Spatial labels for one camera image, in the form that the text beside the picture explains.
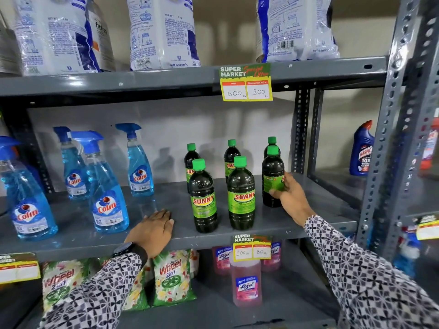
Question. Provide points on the person's right hand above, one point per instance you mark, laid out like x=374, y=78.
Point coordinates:
x=295, y=202

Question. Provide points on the person's left hand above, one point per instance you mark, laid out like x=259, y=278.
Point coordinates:
x=152, y=232

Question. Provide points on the dark green-capped bottle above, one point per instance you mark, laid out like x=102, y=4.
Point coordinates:
x=272, y=141
x=188, y=161
x=272, y=167
x=241, y=198
x=230, y=154
x=203, y=202

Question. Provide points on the grey metal shelf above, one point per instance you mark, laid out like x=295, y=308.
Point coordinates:
x=85, y=236

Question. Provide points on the person's left forearm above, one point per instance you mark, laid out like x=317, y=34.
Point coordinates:
x=99, y=294

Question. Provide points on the person's right forearm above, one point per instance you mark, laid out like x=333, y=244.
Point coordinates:
x=370, y=280

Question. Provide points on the black wristwatch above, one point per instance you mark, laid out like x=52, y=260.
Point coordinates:
x=125, y=250

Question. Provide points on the grey slotted metal rack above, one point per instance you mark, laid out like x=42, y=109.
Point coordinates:
x=336, y=188

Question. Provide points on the green detergent packet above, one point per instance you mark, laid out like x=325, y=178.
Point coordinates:
x=137, y=294
x=63, y=284
x=173, y=277
x=194, y=263

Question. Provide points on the blue spray bottle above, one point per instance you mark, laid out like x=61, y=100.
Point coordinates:
x=108, y=209
x=75, y=181
x=140, y=174
x=29, y=215

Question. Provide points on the pink cleaner bottle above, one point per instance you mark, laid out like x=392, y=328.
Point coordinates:
x=246, y=287
x=274, y=256
x=222, y=260

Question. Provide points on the yellow green price tag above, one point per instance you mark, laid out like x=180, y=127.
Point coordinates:
x=252, y=250
x=428, y=229
x=19, y=270
x=245, y=83

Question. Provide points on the small blue white bottle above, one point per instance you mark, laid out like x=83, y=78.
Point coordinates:
x=408, y=256

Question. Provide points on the red toilet cleaner bottle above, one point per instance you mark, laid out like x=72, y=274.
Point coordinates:
x=430, y=147

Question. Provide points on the white blue detergent bag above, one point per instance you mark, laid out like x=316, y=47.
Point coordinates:
x=161, y=34
x=298, y=27
x=55, y=34

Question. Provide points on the Surf Excel bag far left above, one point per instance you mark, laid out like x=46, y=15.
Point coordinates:
x=8, y=47

